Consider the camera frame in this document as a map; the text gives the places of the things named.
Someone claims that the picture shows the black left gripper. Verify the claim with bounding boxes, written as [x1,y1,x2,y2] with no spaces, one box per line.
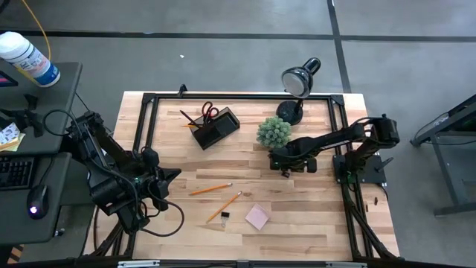
[143,147,182,211]

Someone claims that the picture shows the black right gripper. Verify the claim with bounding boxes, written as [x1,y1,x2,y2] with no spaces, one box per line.
[269,147,319,175]

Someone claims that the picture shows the pink sticky note pad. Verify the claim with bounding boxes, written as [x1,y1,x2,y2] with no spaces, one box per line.
[244,202,271,232]

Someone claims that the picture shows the black pen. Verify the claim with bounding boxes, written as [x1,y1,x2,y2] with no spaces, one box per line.
[179,109,204,130]

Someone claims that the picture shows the red-handled scissors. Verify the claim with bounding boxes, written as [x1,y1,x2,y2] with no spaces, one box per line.
[202,100,220,126]

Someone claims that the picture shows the black mesh desk organizer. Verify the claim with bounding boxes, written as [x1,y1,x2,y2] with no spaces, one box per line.
[192,106,241,150]

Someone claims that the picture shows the green artificial potted plant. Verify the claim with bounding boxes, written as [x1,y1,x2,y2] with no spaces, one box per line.
[256,115,293,150]

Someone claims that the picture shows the black desk lamp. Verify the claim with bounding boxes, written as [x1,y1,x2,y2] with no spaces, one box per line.
[275,57,322,127]

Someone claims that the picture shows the black computer mouse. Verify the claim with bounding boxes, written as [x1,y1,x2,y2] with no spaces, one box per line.
[26,184,51,220]

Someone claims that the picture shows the black side desk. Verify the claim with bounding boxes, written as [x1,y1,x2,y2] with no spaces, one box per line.
[0,61,83,246]

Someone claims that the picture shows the black keyboard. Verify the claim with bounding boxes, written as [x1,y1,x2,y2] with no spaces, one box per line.
[0,156,36,191]

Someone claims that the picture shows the yellow sticky notes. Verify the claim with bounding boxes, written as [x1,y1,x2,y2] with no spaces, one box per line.
[0,133,26,153]

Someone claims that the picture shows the grey metal table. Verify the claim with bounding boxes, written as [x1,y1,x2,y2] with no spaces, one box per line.
[410,92,476,217]

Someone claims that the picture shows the white sticker sheet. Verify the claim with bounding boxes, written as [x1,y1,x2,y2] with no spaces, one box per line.
[0,122,20,146]

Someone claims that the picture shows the white wipes canister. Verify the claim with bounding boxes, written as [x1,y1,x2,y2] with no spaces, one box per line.
[0,31,61,88]

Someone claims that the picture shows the screen with pink picture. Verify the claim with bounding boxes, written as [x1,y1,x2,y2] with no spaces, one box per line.
[0,70,19,89]

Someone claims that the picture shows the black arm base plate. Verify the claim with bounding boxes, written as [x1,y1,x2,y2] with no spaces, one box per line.
[332,153,387,185]

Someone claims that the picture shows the black aluminium table frame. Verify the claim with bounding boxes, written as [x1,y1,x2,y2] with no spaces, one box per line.
[83,91,402,264]

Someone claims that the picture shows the silver metal bracket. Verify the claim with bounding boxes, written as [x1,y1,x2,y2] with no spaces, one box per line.
[325,261,367,268]
[118,260,161,268]

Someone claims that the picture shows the black monitor mount clamp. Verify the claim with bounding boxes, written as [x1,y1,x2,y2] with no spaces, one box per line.
[0,92,45,138]

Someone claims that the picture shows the yellow cable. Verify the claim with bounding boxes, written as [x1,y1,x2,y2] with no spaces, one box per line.
[20,0,52,63]

